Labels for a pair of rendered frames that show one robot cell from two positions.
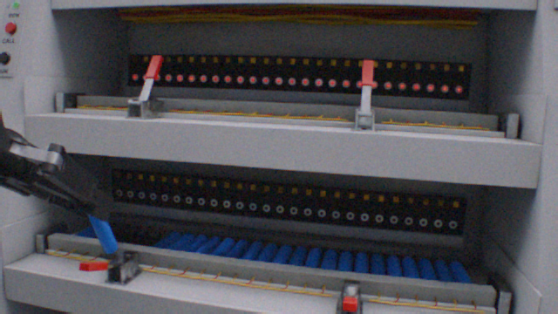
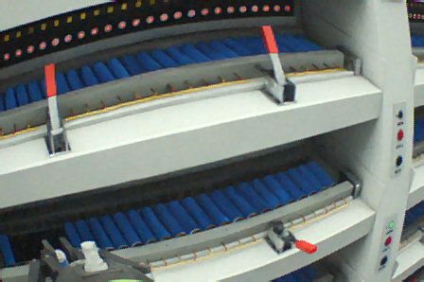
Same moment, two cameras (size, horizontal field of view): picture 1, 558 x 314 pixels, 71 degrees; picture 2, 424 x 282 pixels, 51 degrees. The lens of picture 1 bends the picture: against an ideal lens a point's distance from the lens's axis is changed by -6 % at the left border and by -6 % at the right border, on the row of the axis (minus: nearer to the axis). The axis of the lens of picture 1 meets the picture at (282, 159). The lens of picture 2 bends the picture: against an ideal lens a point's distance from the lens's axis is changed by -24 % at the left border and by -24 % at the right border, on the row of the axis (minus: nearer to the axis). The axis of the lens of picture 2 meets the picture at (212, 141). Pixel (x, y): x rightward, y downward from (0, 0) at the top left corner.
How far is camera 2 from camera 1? 0.43 m
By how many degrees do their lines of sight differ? 44
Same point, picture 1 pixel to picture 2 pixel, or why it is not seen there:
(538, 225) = (380, 142)
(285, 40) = not seen: outside the picture
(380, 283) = (291, 214)
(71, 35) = not seen: outside the picture
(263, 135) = (205, 133)
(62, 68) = not seen: outside the picture
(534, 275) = (378, 172)
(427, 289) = (319, 202)
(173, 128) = (109, 154)
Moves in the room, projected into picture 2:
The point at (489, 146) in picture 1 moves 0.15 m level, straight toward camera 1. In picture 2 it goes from (361, 98) to (409, 130)
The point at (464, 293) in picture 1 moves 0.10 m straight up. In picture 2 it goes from (338, 195) to (340, 129)
